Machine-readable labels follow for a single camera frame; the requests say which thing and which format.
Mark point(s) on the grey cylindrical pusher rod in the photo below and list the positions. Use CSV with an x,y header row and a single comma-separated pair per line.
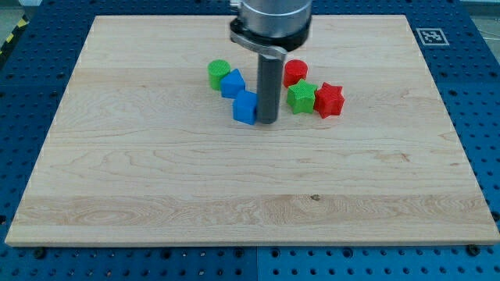
x,y
269,76

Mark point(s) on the blue triangle block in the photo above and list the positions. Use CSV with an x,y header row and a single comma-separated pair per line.
x,y
232,84

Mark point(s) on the red cylinder block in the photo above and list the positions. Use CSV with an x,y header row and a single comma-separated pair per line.
x,y
294,70

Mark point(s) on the green star block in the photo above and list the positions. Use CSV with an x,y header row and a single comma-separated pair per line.
x,y
301,97

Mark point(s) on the blue cube block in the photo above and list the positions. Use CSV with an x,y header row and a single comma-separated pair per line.
x,y
244,107

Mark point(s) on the green cylinder block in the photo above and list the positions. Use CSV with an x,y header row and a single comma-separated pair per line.
x,y
217,70

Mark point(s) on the red star block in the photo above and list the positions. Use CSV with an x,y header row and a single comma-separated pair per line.
x,y
329,100

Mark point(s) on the light wooden board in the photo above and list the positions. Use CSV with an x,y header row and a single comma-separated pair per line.
x,y
142,152

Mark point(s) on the white fiducial marker tag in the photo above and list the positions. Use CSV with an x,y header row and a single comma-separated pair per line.
x,y
432,36

